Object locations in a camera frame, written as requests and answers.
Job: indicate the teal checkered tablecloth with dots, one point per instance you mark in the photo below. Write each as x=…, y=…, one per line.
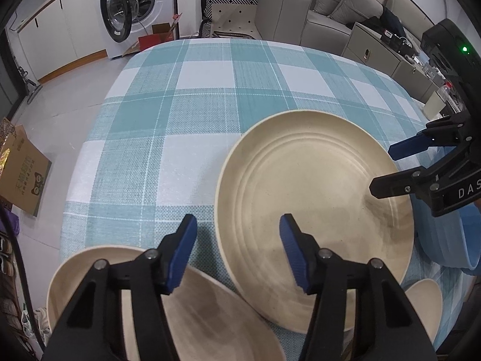
x=210, y=82

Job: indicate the stick vacuum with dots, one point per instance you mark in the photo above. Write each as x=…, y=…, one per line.
x=28, y=82

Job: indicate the dark clothing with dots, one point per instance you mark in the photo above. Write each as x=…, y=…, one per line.
x=390, y=18

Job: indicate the white dotted seat cushion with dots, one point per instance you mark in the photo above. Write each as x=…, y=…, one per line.
x=233, y=18

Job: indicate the beige round plate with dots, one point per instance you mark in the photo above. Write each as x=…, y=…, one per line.
x=319, y=180
x=424, y=301
x=210, y=316

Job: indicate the white kitchen base cabinet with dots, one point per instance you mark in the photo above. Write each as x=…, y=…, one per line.
x=56, y=34

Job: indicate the printed cardboard box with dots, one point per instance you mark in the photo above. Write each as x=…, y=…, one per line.
x=26, y=173

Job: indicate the black box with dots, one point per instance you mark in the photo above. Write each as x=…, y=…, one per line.
x=394, y=39

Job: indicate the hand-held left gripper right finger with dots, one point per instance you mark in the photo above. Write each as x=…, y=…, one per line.
x=295, y=255

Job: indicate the red box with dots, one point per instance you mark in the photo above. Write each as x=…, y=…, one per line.
x=152, y=41

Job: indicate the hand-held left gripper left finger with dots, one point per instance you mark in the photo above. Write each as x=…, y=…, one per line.
x=182, y=255

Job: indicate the white sneakers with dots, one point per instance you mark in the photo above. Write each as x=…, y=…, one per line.
x=35, y=323

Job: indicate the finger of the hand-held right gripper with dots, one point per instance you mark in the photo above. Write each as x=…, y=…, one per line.
x=394, y=187
x=409, y=146

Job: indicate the grey sofa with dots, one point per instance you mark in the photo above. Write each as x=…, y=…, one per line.
x=282, y=3

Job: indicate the grey side cabinet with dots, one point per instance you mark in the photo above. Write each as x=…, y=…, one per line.
x=370, y=52

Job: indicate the blue bowl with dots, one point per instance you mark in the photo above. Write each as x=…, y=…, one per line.
x=451, y=240

